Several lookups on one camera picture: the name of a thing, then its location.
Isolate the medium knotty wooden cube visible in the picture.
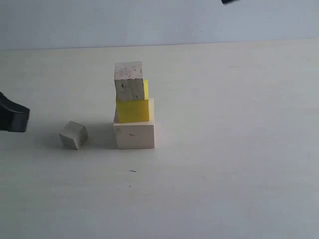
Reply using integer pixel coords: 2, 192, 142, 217
114, 61, 146, 102

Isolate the small pale wooden cube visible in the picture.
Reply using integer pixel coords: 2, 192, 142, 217
59, 121, 88, 150

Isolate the yellow cube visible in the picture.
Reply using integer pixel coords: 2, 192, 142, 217
116, 79, 150, 123

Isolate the large pale wooden cube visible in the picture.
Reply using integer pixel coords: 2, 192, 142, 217
113, 98, 155, 149

